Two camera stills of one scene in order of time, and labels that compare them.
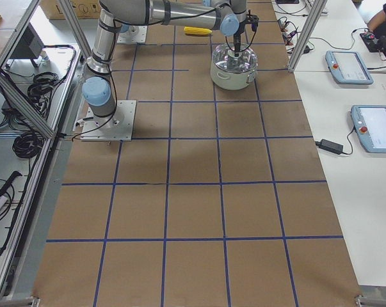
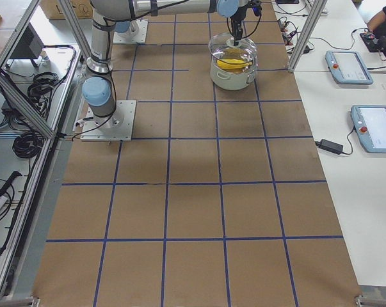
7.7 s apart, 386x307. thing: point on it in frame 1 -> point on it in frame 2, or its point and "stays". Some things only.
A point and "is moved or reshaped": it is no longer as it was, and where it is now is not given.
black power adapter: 330,146 stays
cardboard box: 84,9 stays
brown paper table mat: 219,200 stays
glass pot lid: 224,59 is moved or reshaped
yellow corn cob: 196,31 -> 232,63
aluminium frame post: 311,25 stays
